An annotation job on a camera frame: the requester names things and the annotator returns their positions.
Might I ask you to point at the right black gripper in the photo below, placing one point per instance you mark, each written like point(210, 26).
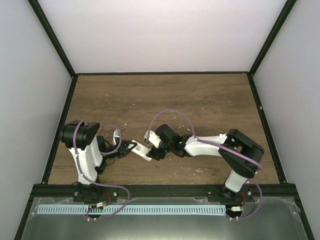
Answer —
point(157, 154)

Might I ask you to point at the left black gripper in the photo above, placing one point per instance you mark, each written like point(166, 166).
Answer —
point(122, 151)

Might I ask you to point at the white remote control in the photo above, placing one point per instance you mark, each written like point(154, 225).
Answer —
point(141, 150)

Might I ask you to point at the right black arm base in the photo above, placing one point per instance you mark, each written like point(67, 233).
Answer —
point(219, 193)

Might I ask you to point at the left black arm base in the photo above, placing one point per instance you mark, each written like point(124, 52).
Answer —
point(90, 193)

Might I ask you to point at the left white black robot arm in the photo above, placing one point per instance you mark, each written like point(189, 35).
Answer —
point(91, 151)

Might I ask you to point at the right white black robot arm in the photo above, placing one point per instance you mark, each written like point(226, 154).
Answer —
point(239, 151)

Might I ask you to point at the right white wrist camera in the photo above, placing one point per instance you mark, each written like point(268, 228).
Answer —
point(151, 137)

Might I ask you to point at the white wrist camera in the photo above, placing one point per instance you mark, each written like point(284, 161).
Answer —
point(151, 137)
point(116, 137)

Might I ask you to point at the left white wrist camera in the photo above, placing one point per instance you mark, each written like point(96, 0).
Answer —
point(116, 137)

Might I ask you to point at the light blue slotted cable duct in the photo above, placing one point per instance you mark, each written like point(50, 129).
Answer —
point(78, 209)

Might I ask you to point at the black aluminium frame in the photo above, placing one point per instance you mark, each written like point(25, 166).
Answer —
point(283, 189)

